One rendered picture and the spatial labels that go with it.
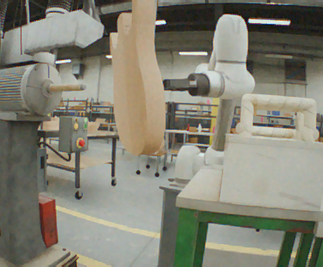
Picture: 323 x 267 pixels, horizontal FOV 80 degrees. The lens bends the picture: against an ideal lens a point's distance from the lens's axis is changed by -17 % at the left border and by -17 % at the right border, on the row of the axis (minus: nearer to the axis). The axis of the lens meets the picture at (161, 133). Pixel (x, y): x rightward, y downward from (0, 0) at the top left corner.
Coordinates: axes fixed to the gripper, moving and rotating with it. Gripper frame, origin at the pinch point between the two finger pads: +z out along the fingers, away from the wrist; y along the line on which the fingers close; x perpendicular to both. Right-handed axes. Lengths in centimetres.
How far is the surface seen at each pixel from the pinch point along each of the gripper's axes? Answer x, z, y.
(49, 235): -77, 46, 70
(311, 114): -10.0, -32.7, -31.3
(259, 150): -18.0, -20.9, -23.7
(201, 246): -79, -32, 25
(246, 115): -9.5, -20.0, -20.2
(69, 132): -15, 22, 66
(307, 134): -14.8, -31.5, -30.8
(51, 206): -59, 40, 73
